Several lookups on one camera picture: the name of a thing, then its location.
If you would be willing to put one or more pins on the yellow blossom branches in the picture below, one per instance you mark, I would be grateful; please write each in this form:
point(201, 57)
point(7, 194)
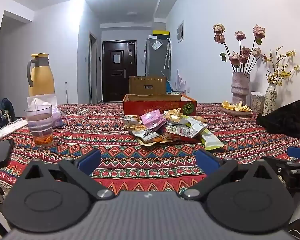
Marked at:
point(274, 80)

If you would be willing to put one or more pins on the yellow thermos jug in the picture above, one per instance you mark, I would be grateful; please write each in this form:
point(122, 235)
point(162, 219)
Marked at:
point(41, 77)

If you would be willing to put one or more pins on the grey fridge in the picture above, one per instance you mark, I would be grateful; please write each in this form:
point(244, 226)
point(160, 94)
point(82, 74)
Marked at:
point(157, 62)

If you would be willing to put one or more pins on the floral patterned vase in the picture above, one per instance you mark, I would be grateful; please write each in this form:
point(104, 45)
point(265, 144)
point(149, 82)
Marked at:
point(270, 100)

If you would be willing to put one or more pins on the clear plastic bag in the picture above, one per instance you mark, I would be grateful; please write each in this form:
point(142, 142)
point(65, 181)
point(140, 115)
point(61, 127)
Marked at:
point(156, 45)

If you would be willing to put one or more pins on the white folded umbrella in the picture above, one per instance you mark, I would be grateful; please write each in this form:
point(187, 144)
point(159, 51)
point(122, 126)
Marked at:
point(168, 55)

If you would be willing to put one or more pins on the dark brown entrance door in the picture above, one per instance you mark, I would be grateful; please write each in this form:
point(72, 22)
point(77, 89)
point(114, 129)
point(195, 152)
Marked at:
point(112, 80)

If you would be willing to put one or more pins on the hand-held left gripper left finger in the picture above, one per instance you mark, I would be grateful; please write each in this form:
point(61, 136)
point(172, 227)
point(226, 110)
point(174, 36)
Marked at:
point(90, 161)

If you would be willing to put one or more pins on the pink snack packet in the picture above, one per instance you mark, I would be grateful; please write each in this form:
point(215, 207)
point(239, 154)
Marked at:
point(152, 120)

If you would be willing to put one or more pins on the orange peels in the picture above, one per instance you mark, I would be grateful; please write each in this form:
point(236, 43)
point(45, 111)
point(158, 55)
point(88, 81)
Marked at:
point(236, 107)

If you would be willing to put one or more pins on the white door notice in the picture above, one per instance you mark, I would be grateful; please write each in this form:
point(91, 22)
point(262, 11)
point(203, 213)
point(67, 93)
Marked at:
point(115, 58)

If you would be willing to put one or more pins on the clear glass cup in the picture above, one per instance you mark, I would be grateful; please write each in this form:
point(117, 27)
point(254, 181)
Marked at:
point(38, 125)

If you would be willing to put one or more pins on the dark backpack on chair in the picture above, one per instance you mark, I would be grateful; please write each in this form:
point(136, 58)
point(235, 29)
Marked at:
point(2, 112)

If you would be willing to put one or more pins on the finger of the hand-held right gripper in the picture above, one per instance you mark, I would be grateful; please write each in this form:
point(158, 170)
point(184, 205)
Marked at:
point(280, 164)
point(298, 152)

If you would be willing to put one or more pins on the red cardboard box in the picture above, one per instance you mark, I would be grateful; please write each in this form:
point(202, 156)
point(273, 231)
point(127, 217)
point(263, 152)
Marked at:
point(152, 105)

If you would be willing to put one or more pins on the dried pink roses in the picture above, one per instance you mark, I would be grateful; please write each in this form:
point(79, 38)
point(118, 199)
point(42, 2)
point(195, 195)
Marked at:
point(245, 51)

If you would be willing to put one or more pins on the grey side door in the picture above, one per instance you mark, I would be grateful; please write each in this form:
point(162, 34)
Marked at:
point(93, 75)

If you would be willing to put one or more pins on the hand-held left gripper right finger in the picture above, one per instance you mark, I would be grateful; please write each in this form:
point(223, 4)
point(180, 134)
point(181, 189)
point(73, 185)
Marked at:
point(207, 162)

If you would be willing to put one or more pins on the clear storage jar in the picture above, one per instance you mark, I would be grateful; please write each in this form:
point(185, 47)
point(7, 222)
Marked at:
point(257, 103)

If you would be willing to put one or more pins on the white drinking straw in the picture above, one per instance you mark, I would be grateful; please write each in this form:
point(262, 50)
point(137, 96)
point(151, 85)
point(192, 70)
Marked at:
point(36, 103)

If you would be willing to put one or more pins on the black phone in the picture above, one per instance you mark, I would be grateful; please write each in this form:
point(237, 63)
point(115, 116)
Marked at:
point(0, 152)

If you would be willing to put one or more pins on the light green snack packet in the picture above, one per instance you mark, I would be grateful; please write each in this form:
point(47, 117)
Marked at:
point(211, 140)

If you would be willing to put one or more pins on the pile of snack packets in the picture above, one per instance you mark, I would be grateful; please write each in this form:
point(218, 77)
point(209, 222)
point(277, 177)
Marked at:
point(175, 130)

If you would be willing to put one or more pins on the pink ribbed vase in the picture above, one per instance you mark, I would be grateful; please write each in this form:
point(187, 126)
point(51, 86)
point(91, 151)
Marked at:
point(240, 87)

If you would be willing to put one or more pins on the black cloth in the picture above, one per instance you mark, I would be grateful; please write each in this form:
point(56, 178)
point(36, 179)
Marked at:
point(280, 122)

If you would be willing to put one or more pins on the white wall frame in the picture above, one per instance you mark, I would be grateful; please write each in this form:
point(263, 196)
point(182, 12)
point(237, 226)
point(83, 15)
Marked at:
point(180, 31)

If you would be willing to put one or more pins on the purple tissue pack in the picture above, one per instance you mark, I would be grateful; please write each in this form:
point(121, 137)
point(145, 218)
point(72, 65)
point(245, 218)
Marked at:
point(57, 116)

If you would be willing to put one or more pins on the yellow box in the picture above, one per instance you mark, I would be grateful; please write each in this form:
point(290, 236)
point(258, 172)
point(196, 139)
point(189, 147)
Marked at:
point(161, 33)

